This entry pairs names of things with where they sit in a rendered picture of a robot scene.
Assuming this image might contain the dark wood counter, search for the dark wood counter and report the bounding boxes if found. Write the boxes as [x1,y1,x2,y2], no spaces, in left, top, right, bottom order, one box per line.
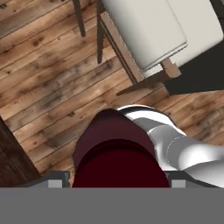
[0,115,42,188]

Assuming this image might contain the white cushioned wooden chair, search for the white cushioned wooden chair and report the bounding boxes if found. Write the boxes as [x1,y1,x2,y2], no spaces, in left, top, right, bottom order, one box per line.
[71,0,224,97]

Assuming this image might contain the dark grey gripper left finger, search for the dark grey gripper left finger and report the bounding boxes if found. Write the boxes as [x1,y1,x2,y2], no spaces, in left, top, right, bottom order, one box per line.
[17,170,71,189]

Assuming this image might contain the shiny white rounded object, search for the shiny white rounded object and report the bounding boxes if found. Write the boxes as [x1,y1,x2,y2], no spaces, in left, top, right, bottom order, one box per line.
[116,104,224,188]

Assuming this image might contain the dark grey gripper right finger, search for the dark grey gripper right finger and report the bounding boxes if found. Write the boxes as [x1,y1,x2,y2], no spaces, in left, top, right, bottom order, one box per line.
[166,171,217,189]

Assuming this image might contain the dark red wine bottle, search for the dark red wine bottle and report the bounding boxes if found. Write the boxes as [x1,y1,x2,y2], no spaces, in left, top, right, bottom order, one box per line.
[72,108,171,189]

